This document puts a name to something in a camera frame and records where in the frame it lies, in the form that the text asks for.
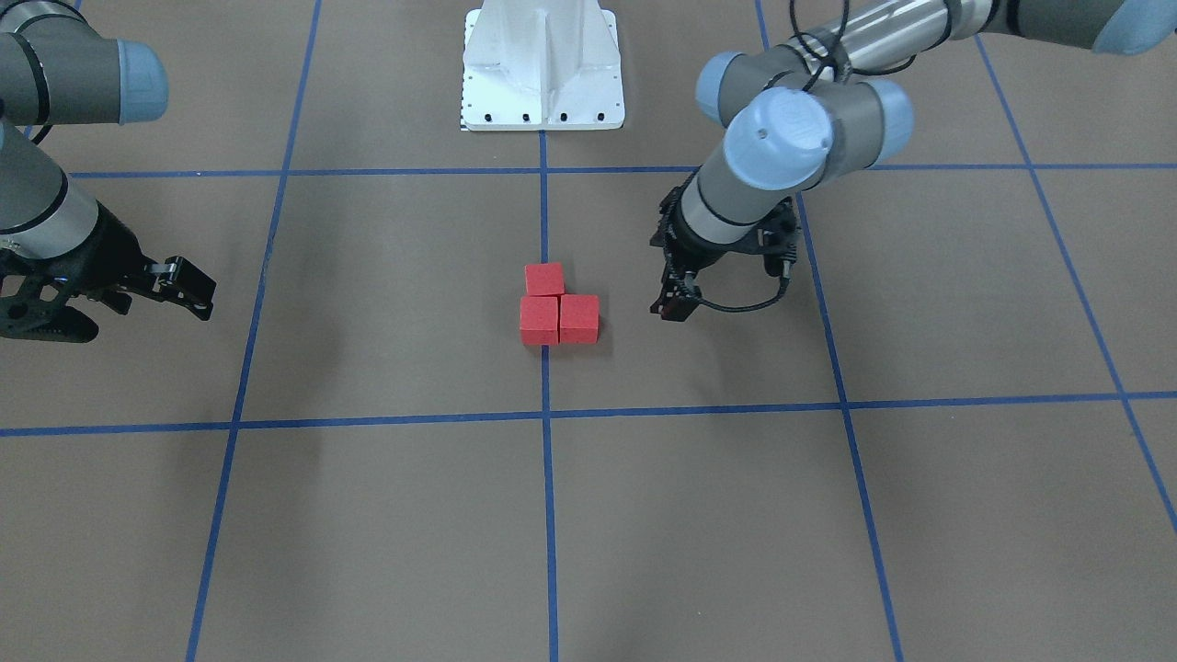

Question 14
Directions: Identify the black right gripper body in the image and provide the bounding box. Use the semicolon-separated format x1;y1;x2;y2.
1;205;180;343

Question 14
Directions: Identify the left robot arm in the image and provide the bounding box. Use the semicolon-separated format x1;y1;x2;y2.
650;1;1173;322

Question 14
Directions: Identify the brown paper table mat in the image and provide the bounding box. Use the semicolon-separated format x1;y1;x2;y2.
1;1;1176;661

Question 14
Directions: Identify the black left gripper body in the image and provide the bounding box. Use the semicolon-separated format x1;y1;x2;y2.
650;184;799;297

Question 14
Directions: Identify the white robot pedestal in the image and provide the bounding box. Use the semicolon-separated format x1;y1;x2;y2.
460;1;626;131

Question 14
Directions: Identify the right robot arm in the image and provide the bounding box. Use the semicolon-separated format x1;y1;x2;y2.
1;1;217;343

